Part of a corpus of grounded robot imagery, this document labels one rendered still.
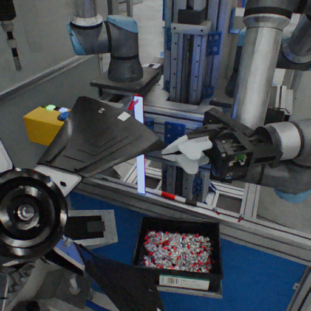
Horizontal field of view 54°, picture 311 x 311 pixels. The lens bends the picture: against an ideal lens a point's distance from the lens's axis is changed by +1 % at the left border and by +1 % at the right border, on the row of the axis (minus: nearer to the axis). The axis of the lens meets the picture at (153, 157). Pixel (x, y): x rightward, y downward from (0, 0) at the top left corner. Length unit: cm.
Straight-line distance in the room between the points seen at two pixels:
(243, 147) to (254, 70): 19
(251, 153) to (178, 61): 79
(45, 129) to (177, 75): 60
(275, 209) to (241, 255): 128
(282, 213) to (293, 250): 133
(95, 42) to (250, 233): 84
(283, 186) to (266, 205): 157
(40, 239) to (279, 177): 49
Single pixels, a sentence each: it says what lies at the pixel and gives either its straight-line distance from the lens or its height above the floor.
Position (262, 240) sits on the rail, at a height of 82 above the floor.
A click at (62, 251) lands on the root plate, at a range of 47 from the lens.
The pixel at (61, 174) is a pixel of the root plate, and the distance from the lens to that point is 53.
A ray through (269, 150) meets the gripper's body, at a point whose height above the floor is 119.
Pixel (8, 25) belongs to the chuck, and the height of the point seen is 142.
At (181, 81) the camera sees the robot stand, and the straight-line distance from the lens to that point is 132.
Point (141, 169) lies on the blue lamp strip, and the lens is 88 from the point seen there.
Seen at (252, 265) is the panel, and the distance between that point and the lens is 104.
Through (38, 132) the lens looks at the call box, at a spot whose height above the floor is 103.
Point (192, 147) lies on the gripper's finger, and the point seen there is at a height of 120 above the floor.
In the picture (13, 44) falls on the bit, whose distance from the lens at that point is 42.
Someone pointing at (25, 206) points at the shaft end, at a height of 123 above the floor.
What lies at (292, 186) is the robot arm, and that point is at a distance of 72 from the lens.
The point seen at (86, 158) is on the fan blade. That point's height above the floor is 119.
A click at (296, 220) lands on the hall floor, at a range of 225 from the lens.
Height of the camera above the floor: 150
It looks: 36 degrees down
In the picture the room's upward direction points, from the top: straight up
